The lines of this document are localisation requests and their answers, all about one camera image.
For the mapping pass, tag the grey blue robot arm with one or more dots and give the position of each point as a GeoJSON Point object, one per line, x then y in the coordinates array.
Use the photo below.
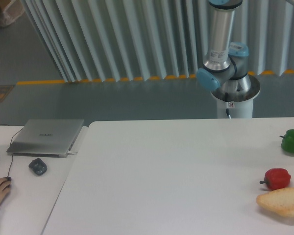
{"type": "Point", "coordinates": [219, 65]}

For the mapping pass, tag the white folding partition screen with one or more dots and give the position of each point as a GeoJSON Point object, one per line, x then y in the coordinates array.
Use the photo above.
{"type": "Point", "coordinates": [138, 39]}

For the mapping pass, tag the silver closed laptop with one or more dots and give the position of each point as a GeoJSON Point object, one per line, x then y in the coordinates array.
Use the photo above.
{"type": "Point", "coordinates": [46, 138]}

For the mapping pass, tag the green bell pepper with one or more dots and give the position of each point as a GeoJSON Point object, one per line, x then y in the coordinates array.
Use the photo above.
{"type": "Point", "coordinates": [288, 141]}

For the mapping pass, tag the toasted bread slice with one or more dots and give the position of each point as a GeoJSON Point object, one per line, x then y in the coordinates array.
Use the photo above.
{"type": "Point", "coordinates": [280, 201]}

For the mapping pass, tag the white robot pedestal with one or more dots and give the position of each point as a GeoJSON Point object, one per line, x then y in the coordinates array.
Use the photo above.
{"type": "Point", "coordinates": [235, 98]}

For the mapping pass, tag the red bell pepper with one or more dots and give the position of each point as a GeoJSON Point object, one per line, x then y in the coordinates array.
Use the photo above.
{"type": "Point", "coordinates": [276, 178]}

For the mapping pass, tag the dark grey earbuds case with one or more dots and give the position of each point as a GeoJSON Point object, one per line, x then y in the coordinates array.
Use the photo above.
{"type": "Point", "coordinates": [38, 167]}

